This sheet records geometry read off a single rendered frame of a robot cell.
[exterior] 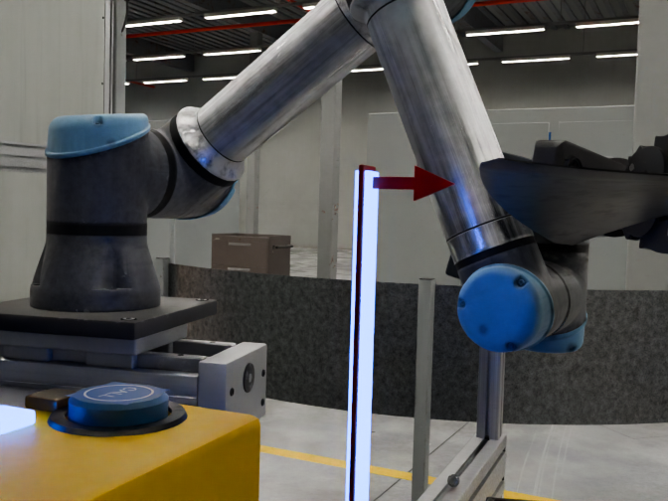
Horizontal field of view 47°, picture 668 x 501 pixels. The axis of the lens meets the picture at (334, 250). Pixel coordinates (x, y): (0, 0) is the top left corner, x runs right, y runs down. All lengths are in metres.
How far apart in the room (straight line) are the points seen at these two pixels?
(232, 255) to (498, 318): 6.75
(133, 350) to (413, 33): 0.45
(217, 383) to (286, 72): 0.37
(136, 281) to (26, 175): 1.42
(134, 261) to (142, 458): 0.65
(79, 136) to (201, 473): 0.66
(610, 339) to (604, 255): 4.15
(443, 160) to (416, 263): 6.24
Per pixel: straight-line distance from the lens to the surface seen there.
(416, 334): 2.31
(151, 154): 0.96
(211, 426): 0.32
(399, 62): 0.72
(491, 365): 1.07
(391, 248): 7.01
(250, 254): 7.27
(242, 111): 0.96
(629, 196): 0.52
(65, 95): 2.44
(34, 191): 2.34
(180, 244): 10.21
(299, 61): 0.93
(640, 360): 2.49
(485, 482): 1.00
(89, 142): 0.92
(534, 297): 0.65
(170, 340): 0.96
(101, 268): 0.91
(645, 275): 4.81
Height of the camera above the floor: 1.16
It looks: 3 degrees down
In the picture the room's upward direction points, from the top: 2 degrees clockwise
